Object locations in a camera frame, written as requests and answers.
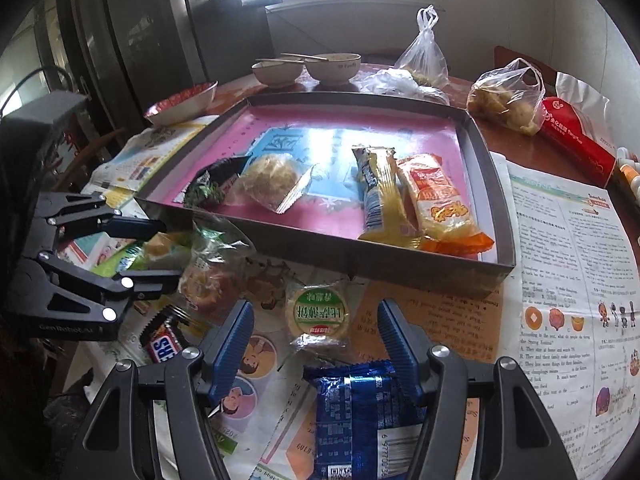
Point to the large colourful newspaper sheet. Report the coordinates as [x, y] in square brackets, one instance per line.
[280, 405]

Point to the white paper bag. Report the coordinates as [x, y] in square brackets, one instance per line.
[585, 92]

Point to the shallow dark cardboard box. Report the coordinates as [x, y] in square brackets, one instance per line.
[325, 255]

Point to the red paper package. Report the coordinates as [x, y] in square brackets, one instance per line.
[575, 140]

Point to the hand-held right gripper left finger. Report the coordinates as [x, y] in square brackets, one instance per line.
[232, 345]

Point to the wooden chopstick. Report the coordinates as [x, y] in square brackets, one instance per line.
[305, 56]

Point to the beige ceramic bowl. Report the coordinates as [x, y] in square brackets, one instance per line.
[277, 75]
[332, 70]

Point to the small white bottle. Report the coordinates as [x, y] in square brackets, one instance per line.
[629, 152]

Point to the curved wooden chair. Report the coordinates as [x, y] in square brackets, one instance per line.
[95, 152]

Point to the plastic bag of yellow snacks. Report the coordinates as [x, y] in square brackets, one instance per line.
[505, 100]

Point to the golden yellow wafer packet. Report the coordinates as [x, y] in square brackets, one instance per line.
[382, 195]

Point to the clear tied plastic bag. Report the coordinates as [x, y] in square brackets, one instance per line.
[425, 55]

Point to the red patterned bowl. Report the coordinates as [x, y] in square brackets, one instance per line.
[182, 102]

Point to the white crumpled plastic bag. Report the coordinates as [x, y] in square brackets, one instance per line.
[395, 82]

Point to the dark green pea packet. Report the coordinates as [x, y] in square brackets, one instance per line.
[215, 185]

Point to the brown cake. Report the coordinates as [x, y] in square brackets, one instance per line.
[210, 280]

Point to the round biscuit with green label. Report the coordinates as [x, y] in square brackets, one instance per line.
[317, 312]

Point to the newspaper sheet with cartoon figures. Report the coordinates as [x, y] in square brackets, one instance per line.
[560, 260]

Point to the light green snack packet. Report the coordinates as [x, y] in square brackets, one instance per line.
[117, 260]

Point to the shredded pastry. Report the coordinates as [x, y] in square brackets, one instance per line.
[267, 180]

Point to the orange and white tube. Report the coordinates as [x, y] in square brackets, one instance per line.
[631, 175]

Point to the blue biscuit packet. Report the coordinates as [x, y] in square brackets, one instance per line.
[360, 425]

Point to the dark refrigerator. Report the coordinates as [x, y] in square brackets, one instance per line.
[140, 35]

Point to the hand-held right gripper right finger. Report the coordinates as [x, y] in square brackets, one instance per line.
[397, 345]

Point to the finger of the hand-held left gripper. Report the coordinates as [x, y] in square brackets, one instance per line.
[125, 225]
[90, 290]

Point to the yellow candy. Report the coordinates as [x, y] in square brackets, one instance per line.
[167, 247]

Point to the brown chocolate bar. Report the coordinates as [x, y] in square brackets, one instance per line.
[162, 342]

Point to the orange snack packet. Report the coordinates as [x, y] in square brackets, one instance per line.
[440, 205]

